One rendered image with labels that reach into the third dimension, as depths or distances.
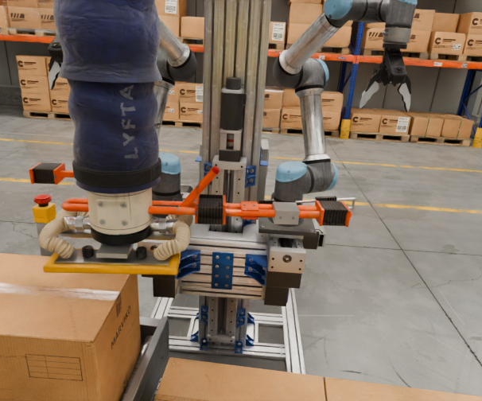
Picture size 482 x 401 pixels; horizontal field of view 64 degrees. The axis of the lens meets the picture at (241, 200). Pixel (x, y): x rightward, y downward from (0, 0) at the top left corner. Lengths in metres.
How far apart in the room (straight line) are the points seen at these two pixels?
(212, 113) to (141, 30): 0.74
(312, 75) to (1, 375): 1.42
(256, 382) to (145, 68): 1.14
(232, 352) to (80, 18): 1.68
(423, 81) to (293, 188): 8.72
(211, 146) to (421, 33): 7.25
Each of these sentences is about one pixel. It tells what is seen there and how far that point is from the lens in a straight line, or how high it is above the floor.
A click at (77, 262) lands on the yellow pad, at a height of 1.15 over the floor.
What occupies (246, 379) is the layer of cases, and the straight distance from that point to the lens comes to 1.58.
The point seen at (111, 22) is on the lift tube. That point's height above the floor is 1.72.
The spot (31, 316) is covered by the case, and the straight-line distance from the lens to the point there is 1.29.
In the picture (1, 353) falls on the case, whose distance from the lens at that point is 1.30.
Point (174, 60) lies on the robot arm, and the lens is 1.54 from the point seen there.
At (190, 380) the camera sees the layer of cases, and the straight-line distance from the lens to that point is 1.58.
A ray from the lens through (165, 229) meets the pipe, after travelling 1.13.
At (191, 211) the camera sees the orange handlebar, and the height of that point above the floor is 1.26.
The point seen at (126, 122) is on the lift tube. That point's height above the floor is 1.51.
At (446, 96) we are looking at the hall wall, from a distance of 10.35.
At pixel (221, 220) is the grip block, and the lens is 1.07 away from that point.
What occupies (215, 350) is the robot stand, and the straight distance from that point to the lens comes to 2.14.
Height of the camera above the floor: 1.70
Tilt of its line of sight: 22 degrees down
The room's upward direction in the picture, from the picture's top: 3 degrees clockwise
